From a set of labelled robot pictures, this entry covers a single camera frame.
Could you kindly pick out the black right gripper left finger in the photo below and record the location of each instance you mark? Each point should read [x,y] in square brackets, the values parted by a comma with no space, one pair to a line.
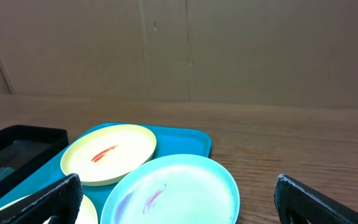
[58,203]

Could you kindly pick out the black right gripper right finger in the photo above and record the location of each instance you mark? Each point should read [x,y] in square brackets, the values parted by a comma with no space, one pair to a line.
[298,203]

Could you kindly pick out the yellow plate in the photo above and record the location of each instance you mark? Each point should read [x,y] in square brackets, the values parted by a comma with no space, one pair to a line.
[86,215]
[105,156]

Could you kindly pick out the light blue plate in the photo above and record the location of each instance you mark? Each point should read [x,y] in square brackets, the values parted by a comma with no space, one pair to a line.
[181,188]

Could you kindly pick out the black rectangular water tray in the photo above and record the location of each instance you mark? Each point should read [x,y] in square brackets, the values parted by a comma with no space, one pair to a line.
[24,149]

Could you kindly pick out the teal plastic serving tray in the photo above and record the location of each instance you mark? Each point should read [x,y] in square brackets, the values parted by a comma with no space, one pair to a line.
[170,140]

